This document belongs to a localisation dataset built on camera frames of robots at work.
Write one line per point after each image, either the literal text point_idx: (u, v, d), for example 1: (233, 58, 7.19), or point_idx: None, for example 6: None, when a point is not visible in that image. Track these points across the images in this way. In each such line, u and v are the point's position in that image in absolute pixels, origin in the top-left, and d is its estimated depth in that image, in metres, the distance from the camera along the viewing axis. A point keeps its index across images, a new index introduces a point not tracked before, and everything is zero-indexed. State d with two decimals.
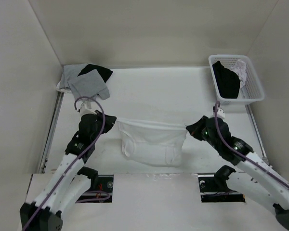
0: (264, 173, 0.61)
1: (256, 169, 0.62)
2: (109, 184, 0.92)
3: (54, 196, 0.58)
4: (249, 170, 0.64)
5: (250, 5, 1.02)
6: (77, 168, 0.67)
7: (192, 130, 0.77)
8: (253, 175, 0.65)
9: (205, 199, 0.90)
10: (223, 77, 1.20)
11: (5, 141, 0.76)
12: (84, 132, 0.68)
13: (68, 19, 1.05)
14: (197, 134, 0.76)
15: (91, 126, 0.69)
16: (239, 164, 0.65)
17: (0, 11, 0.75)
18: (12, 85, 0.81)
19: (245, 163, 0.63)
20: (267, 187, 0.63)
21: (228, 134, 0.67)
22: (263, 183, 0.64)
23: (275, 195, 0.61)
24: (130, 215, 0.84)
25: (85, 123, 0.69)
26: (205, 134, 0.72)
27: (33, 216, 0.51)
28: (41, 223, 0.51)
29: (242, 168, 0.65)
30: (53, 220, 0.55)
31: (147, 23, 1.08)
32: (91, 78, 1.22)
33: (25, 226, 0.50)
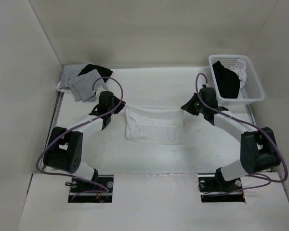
0: (229, 118, 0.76)
1: (224, 117, 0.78)
2: (109, 183, 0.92)
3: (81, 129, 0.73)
4: (221, 121, 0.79)
5: (250, 5, 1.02)
6: (97, 126, 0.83)
7: (187, 106, 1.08)
8: (224, 125, 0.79)
9: (205, 199, 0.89)
10: (223, 77, 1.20)
11: (5, 141, 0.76)
12: (104, 105, 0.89)
13: (68, 19, 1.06)
14: (190, 108, 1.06)
15: (109, 98, 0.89)
16: (215, 118, 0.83)
17: (0, 12, 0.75)
18: (12, 85, 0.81)
19: (217, 116, 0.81)
20: (232, 133, 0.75)
21: (214, 100, 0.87)
22: (229, 129, 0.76)
23: (236, 134, 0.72)
24: (130, 215, 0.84)
25: (104, 96, 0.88)
26: (197, 106, 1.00)
27: (66, 132, 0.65)
28: (72, 138, 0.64)
29: (218, 121, 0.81)
30: (79, 147, 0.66)
31: (147, 24, 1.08)
32: (91, 78, 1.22)
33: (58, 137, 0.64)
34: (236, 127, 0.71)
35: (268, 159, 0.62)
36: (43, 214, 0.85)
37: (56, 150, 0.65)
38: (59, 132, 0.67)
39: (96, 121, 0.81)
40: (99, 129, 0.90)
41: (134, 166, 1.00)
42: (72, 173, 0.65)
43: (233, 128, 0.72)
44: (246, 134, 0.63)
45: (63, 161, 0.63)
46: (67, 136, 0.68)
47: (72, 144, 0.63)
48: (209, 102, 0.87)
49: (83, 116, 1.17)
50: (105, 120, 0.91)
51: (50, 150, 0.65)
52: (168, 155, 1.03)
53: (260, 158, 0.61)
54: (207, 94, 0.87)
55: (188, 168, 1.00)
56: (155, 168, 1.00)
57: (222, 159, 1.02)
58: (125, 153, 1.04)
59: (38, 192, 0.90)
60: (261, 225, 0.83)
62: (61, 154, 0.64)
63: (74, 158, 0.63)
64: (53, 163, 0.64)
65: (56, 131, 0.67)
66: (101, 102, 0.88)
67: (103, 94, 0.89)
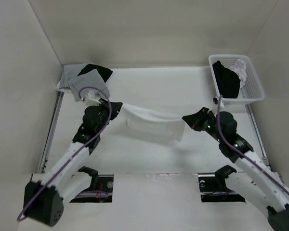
0: (260, 172, 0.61)
1: (252, 167, 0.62)
2: (109, 183, 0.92)
3: (60, 177, 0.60)
4: (245, 168, 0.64)
5: (250, 5, 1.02)
6: (83, 156, 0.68)
7: (193, 123, 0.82)
8: (247, 171, 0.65)
9: (205, 199, 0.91)
10: (223, 77, 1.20)
11: (5, 141, 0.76)
12: (89, 125, 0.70)
13: (68, 19, 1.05)
14: (198, 127, 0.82)
15: (94, 119, 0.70)
16: (237, 161, 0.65)
17: (0, 12, 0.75)
18: (12, 85, 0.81)
19: (240, 160, 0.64)
20: (260, 186, 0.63)
21: (234, 132, 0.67)
22: (256, 181, 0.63)
23: (266, 192, 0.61)
24: (130, 214, 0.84)
25: (87, 118, 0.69)
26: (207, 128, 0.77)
27: (40, 191, 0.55)
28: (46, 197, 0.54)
29: (240, 166, 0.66)
30: (57, 201, 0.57)
31: (147, 24, 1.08)
32: (91, 78, 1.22)
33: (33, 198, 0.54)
34: (270, 190, 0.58)
35: None
36: None
37: (34, 209, 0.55)
38: (32, 189, 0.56)
39: (80, 151, 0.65)
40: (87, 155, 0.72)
41: (134, 166, 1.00)
42: (53, 226, 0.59)
43: (265, 187, 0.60)
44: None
45: (41, 219, 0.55)
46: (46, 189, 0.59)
47: (47, 205, 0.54)
48: (229, 134, 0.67)
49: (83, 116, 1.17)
50: (94, 142, 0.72)
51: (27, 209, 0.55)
52: (168, 155, 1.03)
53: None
54: (228, 126, 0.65)
55: (188, 167, 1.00)
56: (155, 169, 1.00)
57: (222, 159, 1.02)
58: (125, 153, 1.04)
59: None
60: (261, 225, 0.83)
62: (39, 213, 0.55)
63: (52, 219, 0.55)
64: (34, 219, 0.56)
65: (30, 189, 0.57)
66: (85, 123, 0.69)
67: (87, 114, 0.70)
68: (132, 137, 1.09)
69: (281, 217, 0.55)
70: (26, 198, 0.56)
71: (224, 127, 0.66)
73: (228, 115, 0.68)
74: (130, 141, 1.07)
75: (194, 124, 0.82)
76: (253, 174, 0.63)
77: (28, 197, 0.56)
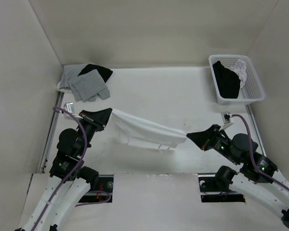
0: None
1: (282, 189, 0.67)
2: (109, 184, 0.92)
3: (41, 223, 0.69)
4: (273, 189, 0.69)
5: (250, 5, 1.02)
6: (62, 189, 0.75)
7: (203, 144, 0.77)
8: (274, 192, 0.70)
9: (205, 199, 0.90)
10: (223, 77, 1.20)
11: (5, 141, 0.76)
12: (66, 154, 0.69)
13: (68, 19, 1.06)
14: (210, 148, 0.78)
15: (69, 146, 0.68)
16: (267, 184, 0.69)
17: (0, 12, 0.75)
18: (12, 85, 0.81)
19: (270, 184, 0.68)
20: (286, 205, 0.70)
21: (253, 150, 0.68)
22: (283, 200, 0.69)
23: None
24: (130, 214, 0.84)
25: (63, 147, 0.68)
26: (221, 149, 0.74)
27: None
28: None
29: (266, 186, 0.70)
30: None
31: (147, 24, 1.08)
32: (91, 78, 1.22)
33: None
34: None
35: None
36: None
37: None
38: None
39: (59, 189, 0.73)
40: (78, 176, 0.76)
41: (134, 167, 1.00)
42: None
43: None
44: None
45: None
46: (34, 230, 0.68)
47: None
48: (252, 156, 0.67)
49: None
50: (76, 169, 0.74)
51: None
52: (168, 155, 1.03)
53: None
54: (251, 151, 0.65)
55: (188, 167, 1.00)
56: (155, 169, 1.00)
57: (222, 160, 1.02)
58: (125, 153, 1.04)
59: (38, 191, 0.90)
60: (261, 225, 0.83)
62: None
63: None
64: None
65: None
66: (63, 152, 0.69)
67: (62, 143, 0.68)
68: None
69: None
70: None
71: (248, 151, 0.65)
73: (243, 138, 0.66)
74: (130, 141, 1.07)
75: (204, 145, 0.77)
76: (281, 196, 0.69)
77: None
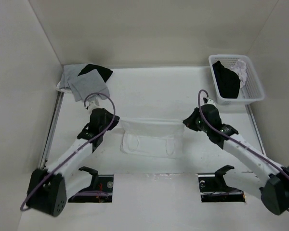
0: (243, 148, 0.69)
1: (238, 146, 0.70)
2: (109, 184, 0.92)
3: (65, 167, 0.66)
4: (231, 149, 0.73)
5: (250, 5, 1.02)
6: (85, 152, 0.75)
7: (188, 122, 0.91)
8: (235, 154, 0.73)
9: (205, 199, 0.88)
10: (223, 77, 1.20)
11: (5, 141, 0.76)
12: (95, 123, 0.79)
13: (68, 19, 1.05)
14: (192, 125, 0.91)
15: (100, 118, 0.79)
16: (224, 143, 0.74)
17: (0, 11, 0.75)
18: (12, 85, 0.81)
19: (228, 142, 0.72)
20: (248, 164, 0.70)
21: (217, 119, 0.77)
22: (244, 160, 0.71)
23: (255, 169, 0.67)
24: (130, 214, 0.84)
25: (94, 115, 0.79)
26: (199, 123, 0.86)
27: (46, 177, 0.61)
28: (53, 180, 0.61)
29: (227, 147, 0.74)
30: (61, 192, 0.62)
31: (147, 24, 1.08)
32: (91, 78, 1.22)
33: (38, 185, 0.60)
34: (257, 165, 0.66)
35: None
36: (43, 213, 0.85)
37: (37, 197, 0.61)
38: (38, 177, 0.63)
39: (84, 147, 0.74)
40: (89, 152, 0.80)
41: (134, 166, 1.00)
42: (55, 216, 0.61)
43: (251, 160, 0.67)
44: (273, 182, 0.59)
45: (47, 208, 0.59)
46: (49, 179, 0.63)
47: (55, 186, 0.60)
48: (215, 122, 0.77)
49: (83, 116, 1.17)
50: (97, 141, 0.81)
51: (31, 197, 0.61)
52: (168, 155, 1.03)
53: (287, 203, 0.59)
54: (210, 113, 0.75)
55: (188, 167, 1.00)
56: (156, 169, 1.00)
57: (222, 159, 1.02)
58: (125, 153, 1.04)
59: None
60: (261, 225, 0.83)
62: (44, 200, 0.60)
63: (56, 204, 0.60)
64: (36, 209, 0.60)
65: (35, 175, 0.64)
66: (92, 120, 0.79)
67: (95, 112, 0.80)
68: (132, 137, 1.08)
69: (268, 187, 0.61)
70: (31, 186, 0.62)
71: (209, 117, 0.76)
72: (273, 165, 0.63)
73: (210, 106, 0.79)
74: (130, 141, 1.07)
75: (189, 123, 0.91)
76: (238, 153, 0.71)
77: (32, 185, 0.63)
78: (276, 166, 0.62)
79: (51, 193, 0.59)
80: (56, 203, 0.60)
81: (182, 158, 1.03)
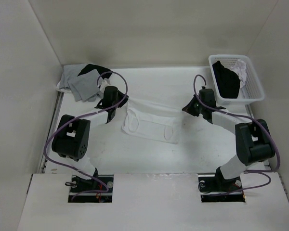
0: (225, 114, 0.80)
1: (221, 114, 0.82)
2: (109, 184, 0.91)
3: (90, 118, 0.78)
4: (218, 118, 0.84)
5: (250, 5, 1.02)
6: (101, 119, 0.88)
7: (187, 108, 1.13)
8: (221, 121, 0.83)
9: (205, 199, 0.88)
10: (223, 77, 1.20)
11: (5, 141, 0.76)
12: (108, 99, 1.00)
13: (67, 19, 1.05)
14: (191, 109, 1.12)
15: (112, 93, 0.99)
16: (212, 115, 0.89)
17: (0, 11, 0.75)
18: (12, 85, 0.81)
19: (215, 113, 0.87)
20: (229, 127, 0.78)
21: (212, 99, 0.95)
22: (226, 124, 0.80)
23: (231, 126, 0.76)
24: (130, 214, 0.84)
25: (108, 91, 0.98)
26: (197, 106, 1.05)
27: (74, 119, 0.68)
28: (80, 125, 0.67)
29: (216, 119, 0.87)
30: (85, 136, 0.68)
31: (147, 23, 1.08)
32: (91, 78, 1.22)
33: (64, 124, 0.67)
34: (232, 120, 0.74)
35: (261, 147, 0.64)
36: (43, 213, 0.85)
37: (64, 136, 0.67)
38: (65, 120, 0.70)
39: (102, 112, 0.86)
40: (104, 121, 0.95)
41: (134, 166, 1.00)
42: (78, 159, 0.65)
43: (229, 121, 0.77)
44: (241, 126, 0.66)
45: (72, 147, 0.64)
46: (75, 124, 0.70)
47: (80, 132, 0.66)
48: (208, 102, 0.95)
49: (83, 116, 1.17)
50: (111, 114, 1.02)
51: (59, 136, 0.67)
52: (168, 155, 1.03)
53: (255, 149, 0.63)
54: (206, 94, 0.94)
55: (188, 167, 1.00)
56: (156, 168, 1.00)
57: (222, 159, 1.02)
58: (125, 153, 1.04)
59: (38, 192, 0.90)
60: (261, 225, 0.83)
62: (70, 140, 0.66)
63: (81, 144, 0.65)
64: (59, 150, 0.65)
65: (64, 118, 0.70)
66: (106, 96, 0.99)
67: (108, 89, 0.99)
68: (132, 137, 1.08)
69: (237, 135, 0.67)
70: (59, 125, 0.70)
71: (204, 99, 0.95)
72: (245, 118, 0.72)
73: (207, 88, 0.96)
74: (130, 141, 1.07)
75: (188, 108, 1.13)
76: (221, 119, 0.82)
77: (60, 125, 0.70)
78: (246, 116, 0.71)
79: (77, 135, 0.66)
80: (81, 144, 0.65)
81: (181, 158, 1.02)
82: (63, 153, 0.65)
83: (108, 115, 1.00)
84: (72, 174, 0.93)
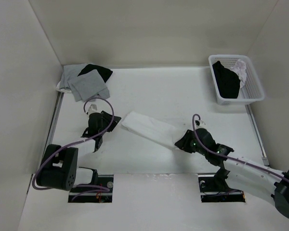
0: (243, 165, 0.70)
1: (237, 164, 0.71)
2: (109, 183, 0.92)
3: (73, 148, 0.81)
4: (233, 168, 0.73)
5: (249, 5, 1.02)
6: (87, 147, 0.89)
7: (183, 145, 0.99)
8: (237, 172, 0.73)
9: (205, 199, 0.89)
10: (223, 77, 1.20)
11: (5, 141, 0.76)
12: (94, 127, 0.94)
13: (67, 19, 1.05)
14: (187, 148, 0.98)
15: (98, 121, 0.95)
16: (225, 165, 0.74)
17: (0, 12, 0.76)
18: (12, 84, 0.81)
19: (227, 161, 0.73)
20: (252, 178, 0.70)
21: (212, 141, 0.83)
22: (249, 176, 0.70)
23: (258, 181, 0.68)
24: (130, 214, 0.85)
25: (92, 120, 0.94)
26: (194, 145, 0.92)
27: (60, 149, 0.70)
28: (67, 155, 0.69)
29: (229, 168, 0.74)
30: (73, 166, 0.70)
31: (146, 24, 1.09)
32: (91, 78, 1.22)
33: (51, 155, 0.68)
34: (260, 177, 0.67)
35: None
36: (44, 213, 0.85)
37: (50, 168, 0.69)
38: (53, 147, 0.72)
39: (88, 141, 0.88)
40: (91, 150, 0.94)
41: (134, 166, 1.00)
42: (67, 190, 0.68)
43: (254, 174, 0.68)
44: (282, 191, 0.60)
45: (60, 178, 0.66)
46: (60, 154, 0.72)
47: (67, 161, 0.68)
48: (209, 145, 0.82)
49: (83, 116, 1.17)
50: (98, 142, 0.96)
51: (45, 168, 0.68)
52: (167, 155, 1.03)
53: None
54: (204, 138, 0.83)
55: (188, 168, 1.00)
56: (156, 169, 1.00)
57: None
58: (125, 153, 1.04)
59: (38, 192, 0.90)
60: (261, 225, 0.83)
62: (56, 171, 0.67)
63: (69, 175, 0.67)
64: (46, 183, 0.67)
65: (50, 148, 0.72)
66: (91, 124, 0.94)
67: (92, 117, 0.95)
68: (132, 137, 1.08)
69: (279, 198, 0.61)
70: (45, 155, 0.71)
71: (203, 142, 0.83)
72: (275, 173, 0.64)
73: (203, 130, 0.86)
74: (130, 141, 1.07)
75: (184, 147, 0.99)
76: (239, 170, 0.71)
77: (46, 154, 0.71)
78: (277, 173, 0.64)
79: (64, 168, 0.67)
80: (69, 175, 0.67)
81: (182, 159, 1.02)
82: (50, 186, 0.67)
83: (95, 143, 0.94)
84: None
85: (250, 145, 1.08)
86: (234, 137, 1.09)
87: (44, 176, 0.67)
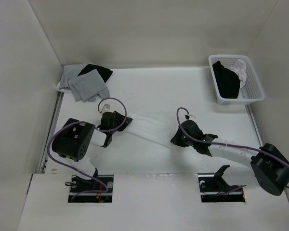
0: (225, 146, 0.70)
1: (220, 146, 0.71)
2: (109, 184, 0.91)
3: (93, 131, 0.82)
4: (217, 151, 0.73)
5: (249, 5, 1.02)
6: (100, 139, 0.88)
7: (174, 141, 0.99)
8: (222, 155, 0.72)
9: (205, 199, 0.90)
10: (223, 77, 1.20)
11: (4, 141, 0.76)
12: (105, 124, 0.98)
13: (67, 19, 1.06)
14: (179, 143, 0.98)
15: (110, 120, 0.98)
16: (210, 150, 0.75)
17: (0, 12, 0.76)
18: (12, 84, 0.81)
19: (212, 146, 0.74)
20: (235, 160, 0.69)
21: (198, 131, 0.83)
22: (231, 157, 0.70)
23: (241, 160, 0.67)
24: (130, 214, 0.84)
25: (105, 118, 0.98)
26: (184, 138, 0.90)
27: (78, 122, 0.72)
28: (85, 128, 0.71)
29: (214, 151, 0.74)
30: (87, 140, 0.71)
31: (146, 24, 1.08)
32: (91, 78, 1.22)
33: (69, 124, 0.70)
34: (239, 154, 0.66)
35: (284, 176, 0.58)
36: (44, 212, 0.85)
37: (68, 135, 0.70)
38: (70, 121, 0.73)
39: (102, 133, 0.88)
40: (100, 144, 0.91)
41: (134, 166, 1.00)
42: (79, 159, 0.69)
43: (234, 154, 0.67)
44: (257, 163, 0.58)
45: (74, 146, 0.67)
46: (79, 128, 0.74)
47: (84, 134, 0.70)
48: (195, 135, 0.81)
49: (83, 115, 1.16)
50: (107, 140, 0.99)
51: (62, 134, 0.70)
52: (167, 155, 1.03)
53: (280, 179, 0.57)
54: (190, 128, 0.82)
55: (188, 168, 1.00)
56: (156, 168, 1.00)
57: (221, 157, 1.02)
58: (125, 153, 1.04)
59: (38, 192, 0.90)
60: (262, 225, 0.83)
62: (71, 139, 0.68)
63: (83, 144, 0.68)
64: (59, 149, 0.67)
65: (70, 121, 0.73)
66: (103, 122, 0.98)
67: (106, 115, 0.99)
68: (132, 137, 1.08)
69: (257, 173, 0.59)
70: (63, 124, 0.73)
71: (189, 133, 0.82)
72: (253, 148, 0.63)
73: (189, 121, 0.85)
74: (130, 141, 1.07)
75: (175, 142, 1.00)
76: (222, 152, 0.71)
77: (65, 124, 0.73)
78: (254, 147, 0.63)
79: (80, 137, 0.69)
80: (83, 144, 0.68)
81: (183, 158, 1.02)
82: (63, 154, 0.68)
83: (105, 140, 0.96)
84: (72, 174, 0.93)
85: (250, 144, 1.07)
86: (234, 137, 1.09)
87: (58, 142, 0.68)
